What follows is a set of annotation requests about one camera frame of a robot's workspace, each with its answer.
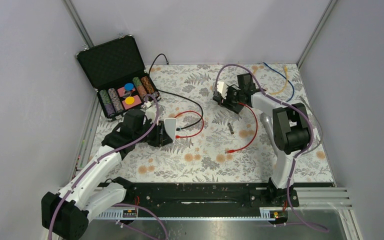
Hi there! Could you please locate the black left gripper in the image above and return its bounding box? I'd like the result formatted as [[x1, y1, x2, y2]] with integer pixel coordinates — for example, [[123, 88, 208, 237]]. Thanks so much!
[[134, 118, 173, 147]]

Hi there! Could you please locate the white router box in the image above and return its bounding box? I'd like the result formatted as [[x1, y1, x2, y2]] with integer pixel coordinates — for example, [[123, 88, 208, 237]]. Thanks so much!
[[163, 118, 177, 142]]

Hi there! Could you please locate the black ethernet cable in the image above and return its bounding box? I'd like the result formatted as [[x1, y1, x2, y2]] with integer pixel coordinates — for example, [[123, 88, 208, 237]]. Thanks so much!
[[148, 53, 204, 131]]

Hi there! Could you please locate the long red ethernet cable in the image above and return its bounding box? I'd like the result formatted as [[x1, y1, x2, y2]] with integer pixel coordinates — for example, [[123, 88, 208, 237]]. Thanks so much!
[[225, 101, 259, 155]]

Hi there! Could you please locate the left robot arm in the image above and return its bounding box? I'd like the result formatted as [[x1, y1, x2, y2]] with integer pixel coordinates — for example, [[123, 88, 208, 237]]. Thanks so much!
[[41, 107, 177, 240]]

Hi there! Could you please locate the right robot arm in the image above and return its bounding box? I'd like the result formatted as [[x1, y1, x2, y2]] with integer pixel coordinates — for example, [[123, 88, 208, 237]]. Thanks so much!
[[213, 73, 312, 206]]

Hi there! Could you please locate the small metal coupler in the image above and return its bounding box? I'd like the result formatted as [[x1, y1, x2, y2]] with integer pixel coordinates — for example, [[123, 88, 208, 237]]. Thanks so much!
[[227, 123, 235, 135]]

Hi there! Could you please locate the silver microphone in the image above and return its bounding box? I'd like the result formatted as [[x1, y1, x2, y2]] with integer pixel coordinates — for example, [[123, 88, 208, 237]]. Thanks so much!
[[260, 112, 276, 147]]

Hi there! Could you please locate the yellow round chip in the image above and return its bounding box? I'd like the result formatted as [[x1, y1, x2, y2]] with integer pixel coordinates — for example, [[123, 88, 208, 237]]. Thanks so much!
[[124, 96, 136, 105]]

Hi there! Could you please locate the clear dealer button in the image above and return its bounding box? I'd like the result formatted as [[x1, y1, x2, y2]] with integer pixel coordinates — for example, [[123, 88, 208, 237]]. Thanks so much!
[[122, 90, 132, 99]]

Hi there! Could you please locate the blue round chip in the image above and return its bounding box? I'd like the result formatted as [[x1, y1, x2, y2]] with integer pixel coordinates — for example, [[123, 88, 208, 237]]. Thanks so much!
[[124, 82, 135, 91]]

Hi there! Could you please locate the black poker chip case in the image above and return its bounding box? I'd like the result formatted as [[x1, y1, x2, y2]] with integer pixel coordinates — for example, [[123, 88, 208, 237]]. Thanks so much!
[[76, 34, 161, 121]]

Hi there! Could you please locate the black network switch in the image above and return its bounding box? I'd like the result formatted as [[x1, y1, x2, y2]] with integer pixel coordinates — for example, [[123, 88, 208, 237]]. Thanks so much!
[[212, 94, 244, 114]]

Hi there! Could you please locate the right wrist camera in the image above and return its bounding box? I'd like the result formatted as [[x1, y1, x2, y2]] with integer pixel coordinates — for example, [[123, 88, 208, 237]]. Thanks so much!
[[213, 81, 228, 99]]

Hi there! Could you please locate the yellow ethernet cable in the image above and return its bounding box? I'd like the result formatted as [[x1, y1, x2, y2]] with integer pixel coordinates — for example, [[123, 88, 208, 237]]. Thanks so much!
[[250, 64, 290, 97]]

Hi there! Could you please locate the blue ethernet cable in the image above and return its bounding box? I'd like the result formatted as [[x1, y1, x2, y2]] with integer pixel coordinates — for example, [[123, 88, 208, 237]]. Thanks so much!
[[262, 61, 295, 103]]

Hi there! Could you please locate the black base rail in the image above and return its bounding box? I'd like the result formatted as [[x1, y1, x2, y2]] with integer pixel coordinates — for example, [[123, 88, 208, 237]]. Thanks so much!
[[119, 181, 301, 220]]

